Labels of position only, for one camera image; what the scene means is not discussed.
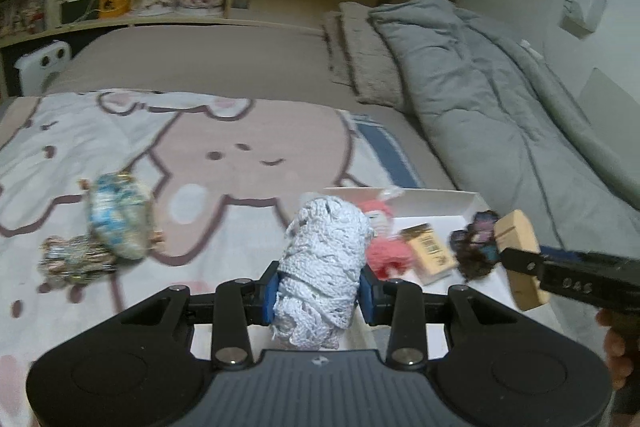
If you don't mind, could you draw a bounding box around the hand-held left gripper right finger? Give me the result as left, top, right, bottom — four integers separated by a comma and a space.
360, 264, 521, 368

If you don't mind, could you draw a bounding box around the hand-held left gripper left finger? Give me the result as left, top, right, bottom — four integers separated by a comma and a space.
117, 259, 281, 370

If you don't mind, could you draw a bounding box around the wooden block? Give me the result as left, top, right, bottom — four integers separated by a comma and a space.
495, 209, 551, 312

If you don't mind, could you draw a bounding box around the pink crochet doll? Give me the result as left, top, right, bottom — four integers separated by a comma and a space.
355, 187, 417, 281

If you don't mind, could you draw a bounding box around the white lace cloth bundle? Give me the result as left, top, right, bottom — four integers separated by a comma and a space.
272, 194, 374, 351

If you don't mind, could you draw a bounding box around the yellow packaged box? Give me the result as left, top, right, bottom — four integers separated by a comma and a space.
401, 223, 459, 286

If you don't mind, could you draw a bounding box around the dark crochet piece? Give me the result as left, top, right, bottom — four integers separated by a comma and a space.
449, 212, 506, 282

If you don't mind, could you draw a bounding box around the white cardboard box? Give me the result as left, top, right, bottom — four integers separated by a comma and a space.
190, 187, 506, 358

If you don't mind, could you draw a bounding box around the person's right hand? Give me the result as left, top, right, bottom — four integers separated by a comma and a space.
598, 310, 629, 391

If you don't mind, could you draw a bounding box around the printed blanket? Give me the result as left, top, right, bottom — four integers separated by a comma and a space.
0, 89, 426, 427

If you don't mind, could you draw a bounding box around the grey comforter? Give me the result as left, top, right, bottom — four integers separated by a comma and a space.
367, 0, 640, 299

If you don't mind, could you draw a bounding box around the taupe pillow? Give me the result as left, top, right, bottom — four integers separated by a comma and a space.
320, 11, 362, 88
340, 1, 417, 108

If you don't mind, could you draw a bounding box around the bed with taupe sheet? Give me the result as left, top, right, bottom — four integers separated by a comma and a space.
47, 24, 461, 194

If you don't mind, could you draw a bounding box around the white heater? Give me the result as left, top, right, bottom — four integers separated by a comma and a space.
14, 41, 74, 96

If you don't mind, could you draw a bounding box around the yellow cup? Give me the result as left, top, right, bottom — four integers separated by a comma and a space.
97, 0, 132, 19

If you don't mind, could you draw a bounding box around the group of small plush toys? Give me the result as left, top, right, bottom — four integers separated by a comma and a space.
0, 0, 47, 38

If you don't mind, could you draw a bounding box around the black box with cables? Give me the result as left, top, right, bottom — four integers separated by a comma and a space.
60, 0, 101, 27

